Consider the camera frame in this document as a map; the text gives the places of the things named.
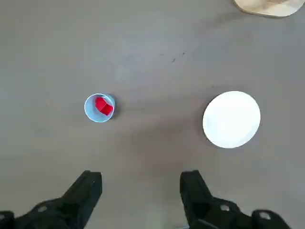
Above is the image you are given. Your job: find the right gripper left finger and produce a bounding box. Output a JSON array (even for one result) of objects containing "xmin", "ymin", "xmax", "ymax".
[{"xmin": 0, "ymin": 170, "xmax": 103, "ymax": 229}]

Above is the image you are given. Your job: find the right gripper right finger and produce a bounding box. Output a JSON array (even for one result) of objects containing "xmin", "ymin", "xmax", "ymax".
[{"xmin": 180, "ymin": 169, "xmax": 293, "ymax": 229}]

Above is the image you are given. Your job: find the blue plastic cup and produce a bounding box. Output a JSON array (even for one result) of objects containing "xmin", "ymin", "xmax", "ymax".
[{"xmin": 84, "ymin": 93, "xmax": 116, "ymax": 123}]

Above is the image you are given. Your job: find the red block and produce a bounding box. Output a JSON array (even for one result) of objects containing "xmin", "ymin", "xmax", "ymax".
[{"xmin": 95, "ymin": 97, "xmax": 113, "ymax": 117}]

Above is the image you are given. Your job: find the pink plate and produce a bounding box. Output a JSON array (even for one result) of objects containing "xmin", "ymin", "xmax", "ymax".
[{"xmin": 202, "ymin": 91, "xmax": 261, "ymax": 149}]

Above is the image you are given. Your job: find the light wooden stand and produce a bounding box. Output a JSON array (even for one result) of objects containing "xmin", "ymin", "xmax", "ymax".
[{"xmin": 233, "ymin": 0, "xmax": 305, "ymax": 19}]

